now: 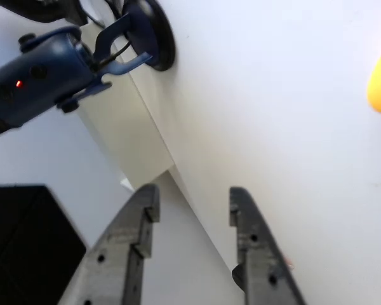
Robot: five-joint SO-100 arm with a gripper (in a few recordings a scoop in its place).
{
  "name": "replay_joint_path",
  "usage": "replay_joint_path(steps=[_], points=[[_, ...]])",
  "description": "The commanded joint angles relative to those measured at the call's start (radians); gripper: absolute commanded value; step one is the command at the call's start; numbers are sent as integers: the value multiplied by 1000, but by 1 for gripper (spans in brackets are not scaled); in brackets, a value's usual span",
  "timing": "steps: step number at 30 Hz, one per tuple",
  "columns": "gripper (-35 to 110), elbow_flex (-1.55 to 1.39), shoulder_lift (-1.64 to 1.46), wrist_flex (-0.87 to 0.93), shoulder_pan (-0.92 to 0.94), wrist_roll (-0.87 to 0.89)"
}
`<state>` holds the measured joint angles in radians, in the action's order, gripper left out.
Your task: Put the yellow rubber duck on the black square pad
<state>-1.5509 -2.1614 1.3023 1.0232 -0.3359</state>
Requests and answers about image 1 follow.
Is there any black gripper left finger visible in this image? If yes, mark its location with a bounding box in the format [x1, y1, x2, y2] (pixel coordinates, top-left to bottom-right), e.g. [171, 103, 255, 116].
[58, 183, 161, 305]

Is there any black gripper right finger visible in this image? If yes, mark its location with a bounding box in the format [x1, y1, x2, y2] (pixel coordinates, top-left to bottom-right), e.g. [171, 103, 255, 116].
[229, 186, 305, 305]

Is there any black box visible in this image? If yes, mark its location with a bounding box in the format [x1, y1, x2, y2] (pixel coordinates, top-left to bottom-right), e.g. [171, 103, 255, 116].
[0, 183, 88, 305]

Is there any blue desk microphone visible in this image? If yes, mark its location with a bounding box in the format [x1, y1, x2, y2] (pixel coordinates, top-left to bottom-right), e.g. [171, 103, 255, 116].
[0, 0, 177, 139]

